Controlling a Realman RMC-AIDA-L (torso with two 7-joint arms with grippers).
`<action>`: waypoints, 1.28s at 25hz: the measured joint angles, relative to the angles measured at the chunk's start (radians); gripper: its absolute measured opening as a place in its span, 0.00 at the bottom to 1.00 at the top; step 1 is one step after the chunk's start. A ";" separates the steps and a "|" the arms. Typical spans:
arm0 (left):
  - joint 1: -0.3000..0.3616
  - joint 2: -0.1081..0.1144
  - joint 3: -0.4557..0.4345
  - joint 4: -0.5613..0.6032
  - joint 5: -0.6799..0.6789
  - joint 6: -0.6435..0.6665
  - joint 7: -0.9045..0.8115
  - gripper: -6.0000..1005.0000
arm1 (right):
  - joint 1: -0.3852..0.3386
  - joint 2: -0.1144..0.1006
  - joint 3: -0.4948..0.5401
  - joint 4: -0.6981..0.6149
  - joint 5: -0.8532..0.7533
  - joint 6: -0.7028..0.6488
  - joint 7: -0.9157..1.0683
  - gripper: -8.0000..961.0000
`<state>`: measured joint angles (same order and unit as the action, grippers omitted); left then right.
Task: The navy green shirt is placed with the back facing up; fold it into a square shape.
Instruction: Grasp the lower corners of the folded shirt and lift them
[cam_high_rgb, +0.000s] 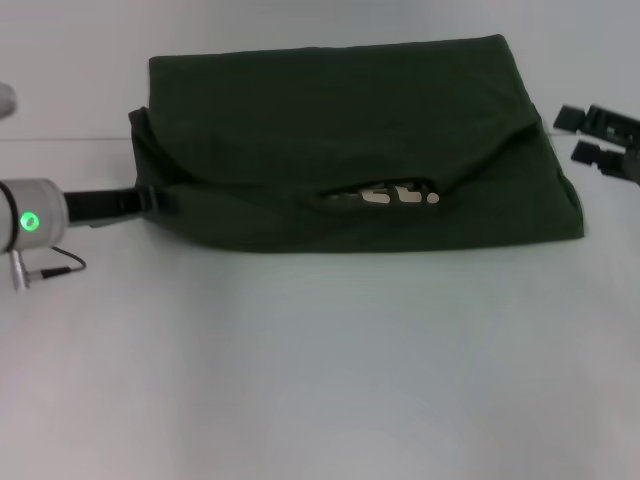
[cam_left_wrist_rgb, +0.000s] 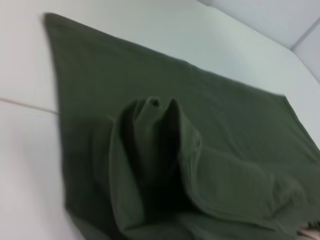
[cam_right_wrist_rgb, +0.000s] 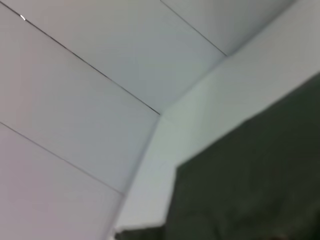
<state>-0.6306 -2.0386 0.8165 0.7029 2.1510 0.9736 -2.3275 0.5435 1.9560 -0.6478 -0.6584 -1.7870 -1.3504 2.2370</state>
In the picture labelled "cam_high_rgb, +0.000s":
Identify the dark green t-shirt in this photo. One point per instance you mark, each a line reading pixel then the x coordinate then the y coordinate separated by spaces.
pixel 325 125

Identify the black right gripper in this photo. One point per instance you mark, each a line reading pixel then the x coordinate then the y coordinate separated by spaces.
pixel 632 165

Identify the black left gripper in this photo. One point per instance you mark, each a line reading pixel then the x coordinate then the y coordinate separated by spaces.
pixel 100 206

